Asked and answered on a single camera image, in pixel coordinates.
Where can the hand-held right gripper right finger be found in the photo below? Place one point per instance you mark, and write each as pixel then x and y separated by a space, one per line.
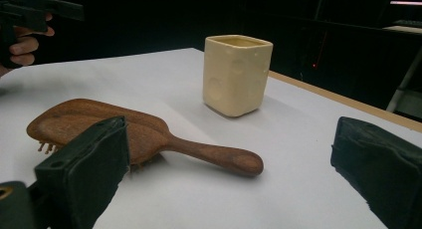
pixel 381 162

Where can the cream square cup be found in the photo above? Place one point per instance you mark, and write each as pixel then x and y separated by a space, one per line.
pixel 234 76

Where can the wooden hairbrush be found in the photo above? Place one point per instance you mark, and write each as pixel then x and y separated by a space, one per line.
pixel 149 136

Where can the metal stand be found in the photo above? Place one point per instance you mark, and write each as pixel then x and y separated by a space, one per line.
pixel 403 89

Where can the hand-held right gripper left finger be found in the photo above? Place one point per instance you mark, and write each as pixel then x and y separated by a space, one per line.
pixel 83 169

